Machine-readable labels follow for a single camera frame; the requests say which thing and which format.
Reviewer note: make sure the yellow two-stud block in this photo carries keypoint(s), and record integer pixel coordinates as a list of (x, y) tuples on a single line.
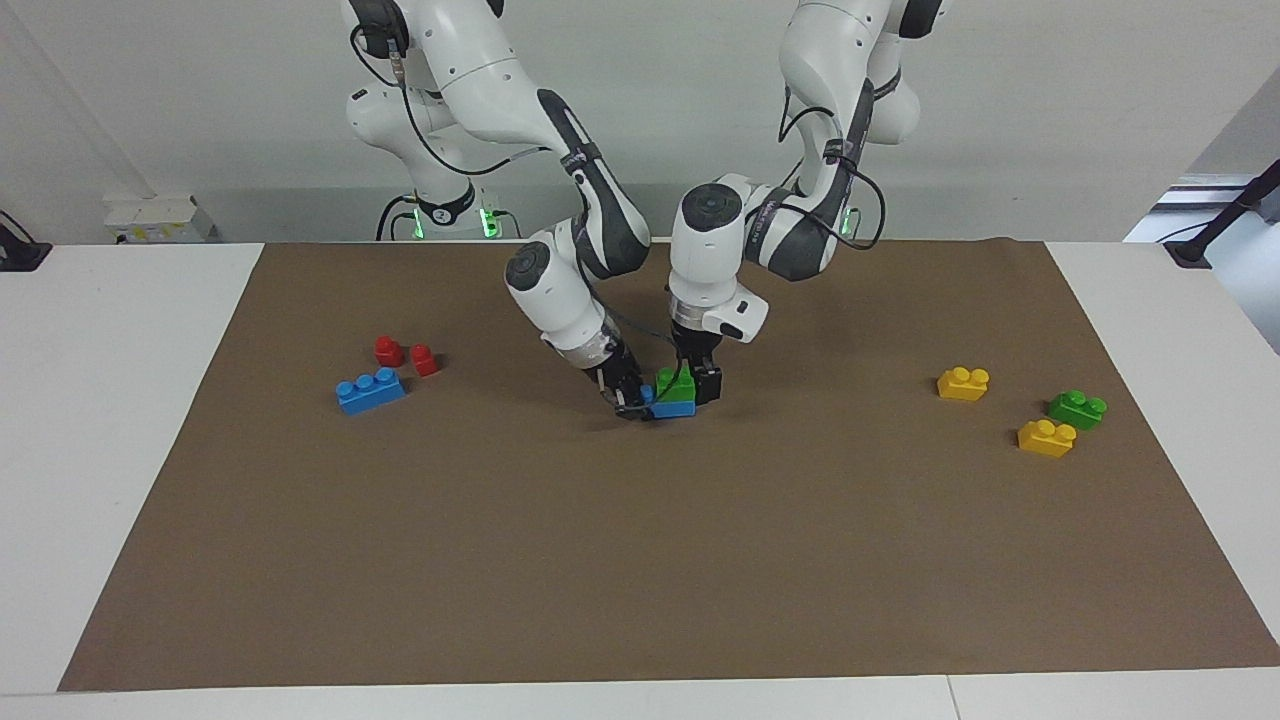
[(962, 385), (1045, 439)]

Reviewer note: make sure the small red block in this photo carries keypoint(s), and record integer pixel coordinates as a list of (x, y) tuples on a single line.
[(424, 360), (388, 351)]

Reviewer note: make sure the brown paper mat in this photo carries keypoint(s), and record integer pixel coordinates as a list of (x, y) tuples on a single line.
[(640, 550)]

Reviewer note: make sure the black table clamp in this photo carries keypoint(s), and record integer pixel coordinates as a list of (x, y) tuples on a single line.
[(18, 252)]

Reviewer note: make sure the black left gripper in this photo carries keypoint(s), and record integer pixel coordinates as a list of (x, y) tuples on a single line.
[(697, 350)]

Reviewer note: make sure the black stand with clamp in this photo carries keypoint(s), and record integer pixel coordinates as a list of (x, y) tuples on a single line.
[(1225, 215)]

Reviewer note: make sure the green two-stud block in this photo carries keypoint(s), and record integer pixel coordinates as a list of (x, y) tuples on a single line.
[(1077, 410), (675, 386)]

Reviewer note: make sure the blue three-stud block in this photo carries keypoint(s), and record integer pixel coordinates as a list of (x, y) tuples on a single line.
[(370, 392), (672, 408)]

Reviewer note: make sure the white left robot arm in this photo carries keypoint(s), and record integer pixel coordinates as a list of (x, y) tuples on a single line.
[(820, 60)]

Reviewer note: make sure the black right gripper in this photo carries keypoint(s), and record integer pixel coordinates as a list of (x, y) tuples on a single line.
[(618, 370)]

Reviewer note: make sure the white box with yellow label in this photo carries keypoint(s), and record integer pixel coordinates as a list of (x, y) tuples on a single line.
[(155, 218)]

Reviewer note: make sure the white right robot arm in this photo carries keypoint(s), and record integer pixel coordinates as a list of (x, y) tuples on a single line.
[(500, 90)]

